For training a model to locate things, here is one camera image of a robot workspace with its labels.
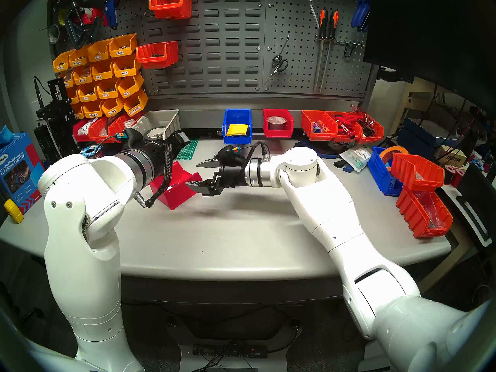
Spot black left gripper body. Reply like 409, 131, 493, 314
167, 131, 191, 160

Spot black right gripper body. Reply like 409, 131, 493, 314
211, 164, 248, 195

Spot blue bin with yellow pad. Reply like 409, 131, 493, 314
222, 109, 253, 145

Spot red bin with tape roll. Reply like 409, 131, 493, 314
263, 109, 294, 138

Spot blue black clamp tool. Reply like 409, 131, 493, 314
294, 138, 351, 159

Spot blue hand tool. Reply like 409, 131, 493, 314
104, 0, 121, 30

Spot green cutting mat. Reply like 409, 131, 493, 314
174, 139, 199, 161

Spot large beige plastic bin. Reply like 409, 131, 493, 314
130, 110, 181, 141

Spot red bin with blade pack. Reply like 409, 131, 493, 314
149, 161, 203, 210

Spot yellow bin labelled M4-0.7 HEX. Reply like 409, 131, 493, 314
123, 90, 149, 117

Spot orange-red bin with hardware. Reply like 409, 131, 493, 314
88, 117, 111, 143
108, 114, 138, 139

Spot yellow bin labelled M2.5-5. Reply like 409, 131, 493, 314
101, 97, 125, 118

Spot yellow bin labelled M3-6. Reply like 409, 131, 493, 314
117, 73, 145, 99

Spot yellow bin labelled M3-8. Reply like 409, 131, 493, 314
96, 78, 121, 100

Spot yellow bin labelled M3-4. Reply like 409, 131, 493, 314
112, 54, 142, 78

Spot yellow bin labelled M2.5-6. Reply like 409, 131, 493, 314
82, 101, 104, 119

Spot red bin with screw bags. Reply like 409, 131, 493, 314
72, 119, 93, 142

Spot yellow bin labelled M4-6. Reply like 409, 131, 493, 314
91, 59, 115, 81

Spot yellow bin labelled M3-12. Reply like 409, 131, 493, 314
77, 83, 99, 103

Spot yellow bin labelled M3X6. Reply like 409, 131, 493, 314
108, 33, 138, 58

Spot grey pegboard panel with tools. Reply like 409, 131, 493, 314
263, 0, 374, 98

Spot black instrument stand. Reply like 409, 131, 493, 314
36, 77, 76, 155

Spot white pouch green print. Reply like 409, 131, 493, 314
340, 147, 372, 172

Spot yellow bin labelled M3X8 BAG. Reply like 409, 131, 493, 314
68, 45, 91, 67

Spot orange-red bin with red markers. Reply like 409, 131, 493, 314
325, 112, 363, 143

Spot grey pegboard panel with tapes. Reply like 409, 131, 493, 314
46, 0, 153, 93

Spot black block device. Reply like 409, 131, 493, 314
33, 123, 53, 164

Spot blue bin with orange tape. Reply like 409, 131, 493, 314
367, 146, 405, 196

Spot dark metal clamp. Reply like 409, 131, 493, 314
64, 0, 102, 48

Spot red white tape roll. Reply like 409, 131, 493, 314
79, 7, 103, 25

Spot orange tape roll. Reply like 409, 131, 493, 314
379, 146, 409, 166

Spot black power strip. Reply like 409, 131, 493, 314
193, 343, 268, 359

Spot blue red cleaning cloths box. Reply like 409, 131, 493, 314
0, 133, 45, 215

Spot orange-red bin with plastic bag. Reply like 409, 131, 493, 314
396, 186, 454, 239

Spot dark blue storage crate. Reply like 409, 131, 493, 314
397, 117, 458, 157

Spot blue spring clamp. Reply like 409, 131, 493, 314
351, 1, 365, 30
358, 0, 371, 33

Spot cardboard box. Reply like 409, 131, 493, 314
436, 145, 467, 166

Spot black monitor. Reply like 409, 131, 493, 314
362, 0, 496, 112

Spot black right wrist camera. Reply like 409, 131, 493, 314
217, 145, 248, 164

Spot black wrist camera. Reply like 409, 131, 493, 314
217, 145, 248, 164
116, 128, 144, 147

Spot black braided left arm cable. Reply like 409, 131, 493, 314
136, 143, 175, 209

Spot grey bench back rail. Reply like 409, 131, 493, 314
149, 95, 367, 129

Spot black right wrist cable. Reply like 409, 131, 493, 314
242, 141, 272, 170

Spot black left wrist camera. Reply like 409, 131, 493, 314
116, 128, 144, 147

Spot grey louvered wall panel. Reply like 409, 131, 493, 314
139, 0, 268, 96

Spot black handled scissors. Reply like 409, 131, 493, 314
263, 55, 289, 87

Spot orange black handled file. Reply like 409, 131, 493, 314
313, 9, 329, 93

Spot metal wire hook rack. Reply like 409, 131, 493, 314
316, 34, 365, 50

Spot orange handled screwdrivers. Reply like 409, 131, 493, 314
320, 10, 339, 93

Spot pale wooden side frame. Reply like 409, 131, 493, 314
389, 81, 438, 135

